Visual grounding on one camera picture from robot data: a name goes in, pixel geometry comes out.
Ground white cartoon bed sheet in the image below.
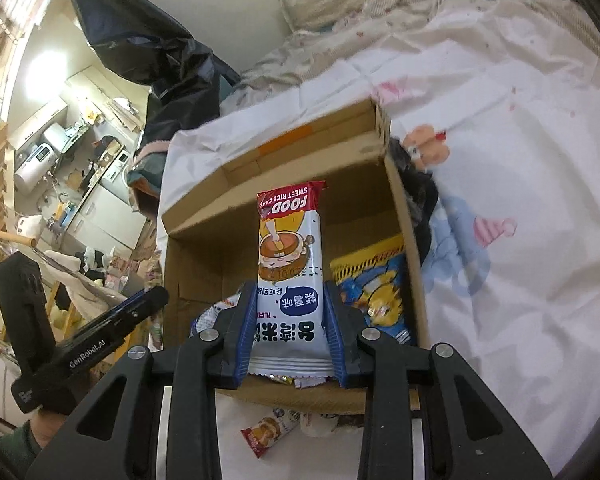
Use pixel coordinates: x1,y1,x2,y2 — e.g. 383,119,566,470
158,0,600,476

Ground brown cardboard box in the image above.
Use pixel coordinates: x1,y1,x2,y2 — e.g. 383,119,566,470
160,96,432,416

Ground black plastic garbage bag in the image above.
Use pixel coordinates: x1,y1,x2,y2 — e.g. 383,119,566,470
71,0,239,145

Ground white rice cake snack packet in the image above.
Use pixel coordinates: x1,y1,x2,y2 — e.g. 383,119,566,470
249,181,332,378

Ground small red cake snack packet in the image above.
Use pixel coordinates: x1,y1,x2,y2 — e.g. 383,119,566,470
240,408,300,458

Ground white kitchen cabinet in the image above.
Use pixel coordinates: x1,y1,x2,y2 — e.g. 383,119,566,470
60,183,146,257

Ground beige floral pillow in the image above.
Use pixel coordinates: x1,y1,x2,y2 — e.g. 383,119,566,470
279,0,367,32

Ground blue yellow tiger snack bag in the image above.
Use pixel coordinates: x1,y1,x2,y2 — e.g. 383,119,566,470
329,234,412,344

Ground crumpled floral blanket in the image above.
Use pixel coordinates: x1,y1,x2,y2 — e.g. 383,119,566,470
220,0,444,115

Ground white blue snack bag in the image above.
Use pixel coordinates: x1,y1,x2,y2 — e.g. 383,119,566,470
189,292,242,336

